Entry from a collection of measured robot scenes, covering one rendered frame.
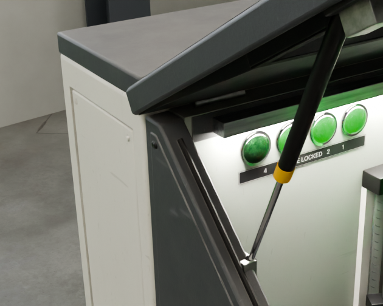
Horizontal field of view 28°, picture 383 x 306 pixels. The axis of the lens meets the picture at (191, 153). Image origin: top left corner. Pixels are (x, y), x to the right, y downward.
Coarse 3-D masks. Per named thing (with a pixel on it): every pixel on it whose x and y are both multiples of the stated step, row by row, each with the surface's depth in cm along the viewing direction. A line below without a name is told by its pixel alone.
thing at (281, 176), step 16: (336, 16) 64; (336, 32) 65; (320, 48) 67; (336, 48) 66; (320, 64) 68; (320, 80) 69; (304, 96) 71; (320, 96) 70; (304, 112) 72; (304, 128) 73; (288, 144) 75; (288, 160) 77; (288, 176) 78; (272, 192) 82; (272, 208) 83; (256, 240) 88; (256, 272) 91
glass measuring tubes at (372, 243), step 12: (372, 168) 119; (372, 180) 117; (372, 192) 120; (372, 204) 121; (360, 216) 122; (372, 216) 122; (360, 228) 122; (372, 228) 121; (360, 240) 123; (372, 240) 122; (360, 252) 124; (372, 252) 123; (360, 264) 124; (372, 264) 123; (360, 276) 125; (372, 276) 124; (360, 288) 126; (372, 288) 125; (360, 300) 127
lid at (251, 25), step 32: (288, 0) 64; (320, 0) 60; (352, 0) 60; (224, 32) 73; (256, 32) 69; (288, 32) 76; (320, 32) 72; (352, 32) 62; (192, 64) 80; (224, 64) 75; (256, 64) 82; (288, 64) 90; (128, 96) 96; (160, 96) 88; (192, 96) 93; (224, 96) 102
